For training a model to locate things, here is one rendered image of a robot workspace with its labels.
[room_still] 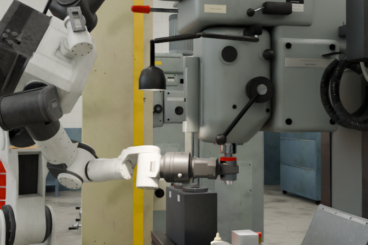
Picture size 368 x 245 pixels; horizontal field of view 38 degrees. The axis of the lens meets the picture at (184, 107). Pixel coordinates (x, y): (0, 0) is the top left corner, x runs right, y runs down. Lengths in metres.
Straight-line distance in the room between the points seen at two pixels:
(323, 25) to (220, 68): 0.32
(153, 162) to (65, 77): 0.35
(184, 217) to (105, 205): 1.44
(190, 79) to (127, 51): 1.77
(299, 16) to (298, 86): 0.19
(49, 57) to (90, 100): 1.60
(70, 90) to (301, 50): 0.66
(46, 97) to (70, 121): 8.99
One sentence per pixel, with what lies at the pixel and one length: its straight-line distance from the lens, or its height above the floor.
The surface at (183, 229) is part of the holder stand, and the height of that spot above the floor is 1.00.
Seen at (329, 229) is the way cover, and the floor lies 1.04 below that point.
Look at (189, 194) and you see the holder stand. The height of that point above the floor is 1.12.
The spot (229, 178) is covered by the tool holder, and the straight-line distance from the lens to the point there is 1.51.
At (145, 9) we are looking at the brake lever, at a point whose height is 1.70.
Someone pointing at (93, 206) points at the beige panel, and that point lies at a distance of 3.22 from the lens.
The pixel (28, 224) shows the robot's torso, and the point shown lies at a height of 1.02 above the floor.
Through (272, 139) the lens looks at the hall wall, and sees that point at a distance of 11.34.
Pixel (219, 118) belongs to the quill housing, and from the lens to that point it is 1.42.
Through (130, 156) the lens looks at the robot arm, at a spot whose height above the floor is 1.27.
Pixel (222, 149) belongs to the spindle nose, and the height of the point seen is 1.29.
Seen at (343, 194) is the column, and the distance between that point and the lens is 1.71.
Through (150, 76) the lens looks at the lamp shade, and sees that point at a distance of 1.36.
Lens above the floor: 1.38
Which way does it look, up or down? 1 degrees up
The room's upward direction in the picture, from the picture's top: straight up
